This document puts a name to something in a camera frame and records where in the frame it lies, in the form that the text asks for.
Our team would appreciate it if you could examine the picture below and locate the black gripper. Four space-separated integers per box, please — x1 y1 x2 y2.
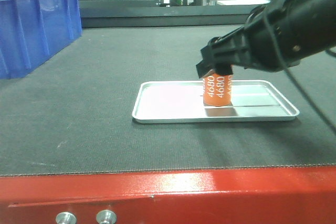
196 0 335 78

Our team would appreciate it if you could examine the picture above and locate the orange cylindrical capacitor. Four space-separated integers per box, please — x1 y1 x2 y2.
203 73 233 107

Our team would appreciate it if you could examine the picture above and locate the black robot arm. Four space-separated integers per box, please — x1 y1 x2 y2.
196 0 335 78

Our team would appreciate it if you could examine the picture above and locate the black conveyor belt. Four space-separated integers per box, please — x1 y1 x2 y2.
1 26 335 176

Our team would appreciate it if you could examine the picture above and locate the blue crate on conveyor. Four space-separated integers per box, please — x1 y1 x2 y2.
1 0 82 79

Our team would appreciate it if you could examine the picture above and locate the silver metal tray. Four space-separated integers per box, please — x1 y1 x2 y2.
132 78 299 123

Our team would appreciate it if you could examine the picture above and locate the black cable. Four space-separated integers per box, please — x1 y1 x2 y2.
262 11 336 135

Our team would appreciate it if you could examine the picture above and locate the red conveyor frame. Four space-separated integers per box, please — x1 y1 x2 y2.
1 166 335 223

